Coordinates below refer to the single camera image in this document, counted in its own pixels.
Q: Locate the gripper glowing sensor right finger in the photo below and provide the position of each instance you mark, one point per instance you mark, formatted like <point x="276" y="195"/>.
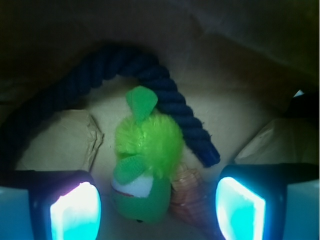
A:
<point x="269" y="201"/>

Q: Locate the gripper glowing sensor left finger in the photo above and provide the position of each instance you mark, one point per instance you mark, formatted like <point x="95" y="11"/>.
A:
<point x="49" y="205"/>

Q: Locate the green plush animal toy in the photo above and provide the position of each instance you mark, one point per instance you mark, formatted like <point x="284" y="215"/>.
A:
<point x="148" y="146"/>

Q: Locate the orange spiral cone shell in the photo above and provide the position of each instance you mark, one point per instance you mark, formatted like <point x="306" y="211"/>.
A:
<point x="192" y="201"/>

